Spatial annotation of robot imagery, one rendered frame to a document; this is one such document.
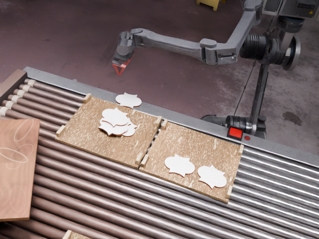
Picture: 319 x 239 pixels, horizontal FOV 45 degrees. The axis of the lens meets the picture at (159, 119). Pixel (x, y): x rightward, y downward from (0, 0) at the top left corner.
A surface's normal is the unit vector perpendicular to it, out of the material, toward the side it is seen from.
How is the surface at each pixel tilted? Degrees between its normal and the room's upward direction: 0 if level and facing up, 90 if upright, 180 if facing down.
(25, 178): 0
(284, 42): 90
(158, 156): 0
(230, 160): 0
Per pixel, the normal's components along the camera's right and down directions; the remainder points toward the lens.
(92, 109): 0.12, -0.73
